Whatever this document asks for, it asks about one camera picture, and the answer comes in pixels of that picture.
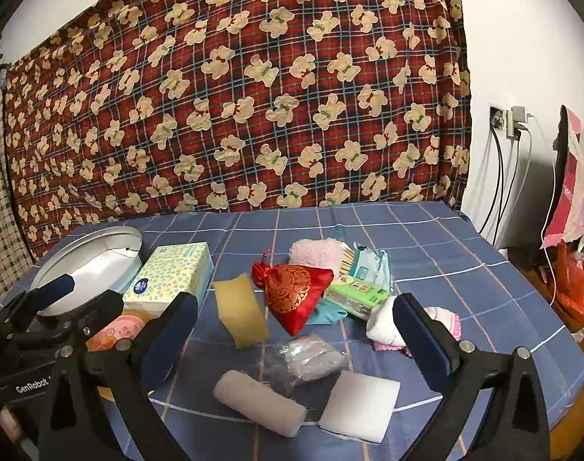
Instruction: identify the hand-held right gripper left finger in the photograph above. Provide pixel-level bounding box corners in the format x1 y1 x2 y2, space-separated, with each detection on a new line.
37 292 200 461

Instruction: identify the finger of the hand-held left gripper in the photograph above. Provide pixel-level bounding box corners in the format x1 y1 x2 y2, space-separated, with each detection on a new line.
0 273 77 334
14 291 126 350

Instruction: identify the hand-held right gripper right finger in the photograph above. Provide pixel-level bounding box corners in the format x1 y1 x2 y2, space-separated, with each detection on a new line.
393 292 552 461

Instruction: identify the white pink-trimmed cloth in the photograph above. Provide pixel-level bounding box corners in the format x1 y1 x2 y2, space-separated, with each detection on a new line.
366 295 463 355

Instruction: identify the round silver metal tin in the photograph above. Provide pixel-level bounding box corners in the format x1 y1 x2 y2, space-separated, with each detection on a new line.
30 226 145 318

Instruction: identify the yellow sponge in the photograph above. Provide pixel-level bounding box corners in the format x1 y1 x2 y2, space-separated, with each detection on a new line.
212 273 272 350

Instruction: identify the green tissue packet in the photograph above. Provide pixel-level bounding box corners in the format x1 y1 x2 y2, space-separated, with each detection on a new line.
326 274 391 322

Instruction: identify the white foam sponge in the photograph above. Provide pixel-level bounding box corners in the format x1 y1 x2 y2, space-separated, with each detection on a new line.
317 370 401 444

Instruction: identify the light blue cloth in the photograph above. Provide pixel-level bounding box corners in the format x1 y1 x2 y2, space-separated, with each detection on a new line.
313 298 350 324

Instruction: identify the cotton swab pack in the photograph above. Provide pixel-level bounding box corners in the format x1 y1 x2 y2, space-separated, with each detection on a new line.
337 242 393 291

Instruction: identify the white gauze roll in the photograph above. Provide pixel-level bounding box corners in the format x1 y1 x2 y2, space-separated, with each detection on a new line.
212 370 308 439

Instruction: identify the red gold embroidered pouch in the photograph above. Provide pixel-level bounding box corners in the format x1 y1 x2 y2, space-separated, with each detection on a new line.
251 262 335 337

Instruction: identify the pink fluffy cloth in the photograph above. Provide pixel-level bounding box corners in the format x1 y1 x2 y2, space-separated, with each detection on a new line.
290 236 346 275

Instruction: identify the pink gold-rimmed can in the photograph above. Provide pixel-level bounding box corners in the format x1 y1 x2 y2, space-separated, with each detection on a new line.
86 308 160 352

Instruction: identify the pale green patterned tissue box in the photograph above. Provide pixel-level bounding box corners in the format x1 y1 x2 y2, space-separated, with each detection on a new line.
123 241 215 316

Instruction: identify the blue checked bedsheet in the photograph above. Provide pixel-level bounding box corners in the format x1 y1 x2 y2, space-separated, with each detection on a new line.
0 201 584 461

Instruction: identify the orange plastic bag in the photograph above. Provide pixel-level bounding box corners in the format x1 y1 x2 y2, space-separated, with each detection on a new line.
554 242 584 327

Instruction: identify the pink patchwork cloth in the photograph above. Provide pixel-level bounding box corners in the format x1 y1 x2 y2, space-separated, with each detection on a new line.
544 108 584 250

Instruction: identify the black chair back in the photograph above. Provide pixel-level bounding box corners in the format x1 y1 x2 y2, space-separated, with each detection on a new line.
551 104 574 250

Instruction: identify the white charger adapter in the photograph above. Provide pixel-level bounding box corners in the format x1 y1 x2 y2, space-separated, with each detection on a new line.
506 104 531 139

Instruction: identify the red plaid bear-print blanket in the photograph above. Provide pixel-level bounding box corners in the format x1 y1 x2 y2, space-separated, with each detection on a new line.
3 0 473 257

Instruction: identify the black cable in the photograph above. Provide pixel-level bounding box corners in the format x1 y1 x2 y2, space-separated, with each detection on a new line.
479 127 504 234

